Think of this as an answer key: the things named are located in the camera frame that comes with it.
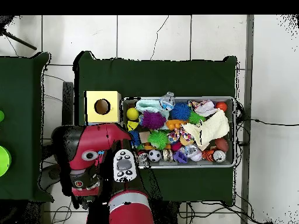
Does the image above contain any wooden box with three holes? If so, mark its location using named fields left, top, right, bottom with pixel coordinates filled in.
left=84, top=90, right=123, bottom=127

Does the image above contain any clear mesh bin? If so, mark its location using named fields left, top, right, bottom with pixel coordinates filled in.
left=120, top=96, right=237, bottom=169

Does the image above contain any blue spiky ball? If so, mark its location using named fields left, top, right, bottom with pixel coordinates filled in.
left=169, top=101, right=192, bottom=121
left=129, top=129, right=142, bottom=148

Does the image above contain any small soccer ball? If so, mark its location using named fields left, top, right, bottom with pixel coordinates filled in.
left=148, top=149, right=162, bottom=163

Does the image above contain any large lime green round object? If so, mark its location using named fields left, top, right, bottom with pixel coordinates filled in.
left=0, top=145, right=12, bottom=178

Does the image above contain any black stand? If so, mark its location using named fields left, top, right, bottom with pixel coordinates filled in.
left=61, top=81, right=74, bottom=127

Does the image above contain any green spiky ball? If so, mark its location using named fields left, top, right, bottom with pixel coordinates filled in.
left=147, top=129, right=169, bottom=151

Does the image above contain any yellow ball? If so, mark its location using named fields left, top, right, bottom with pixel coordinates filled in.
left=126, top=107, right=140, bottom=121

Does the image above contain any purple spiky ball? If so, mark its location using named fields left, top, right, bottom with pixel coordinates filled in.
left=141, top=110, right=167, bottom=131

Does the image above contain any mint green cloth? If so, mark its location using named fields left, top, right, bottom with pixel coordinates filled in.
left=135, top=99, right=171, bottom=118

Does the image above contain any orange plastic toy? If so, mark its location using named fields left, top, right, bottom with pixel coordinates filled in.
left=165, top=118, right=189, bottom=131

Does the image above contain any dark green table cloth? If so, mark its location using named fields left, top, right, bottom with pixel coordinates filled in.
left=73, top=50, right=238, bottom=207
left=0, top=51, right=54, bottom=202

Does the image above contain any crushed clear plastic bottle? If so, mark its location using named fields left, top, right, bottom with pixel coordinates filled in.
left=159, top=91, right=176, bottom=111

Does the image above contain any cream cloth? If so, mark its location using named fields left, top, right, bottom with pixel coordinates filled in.
left=180, top=108, right=231, bottom=152

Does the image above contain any black tripod leg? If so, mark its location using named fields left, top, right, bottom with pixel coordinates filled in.
left=0, top=29, right=37, bottom=51

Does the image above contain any thin black floor cable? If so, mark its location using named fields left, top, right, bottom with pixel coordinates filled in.
left=150, top=15, right=169, bottom=61

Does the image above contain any black power cable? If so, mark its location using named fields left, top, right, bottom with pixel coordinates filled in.
left=235, top=117, right=299, bottom=127

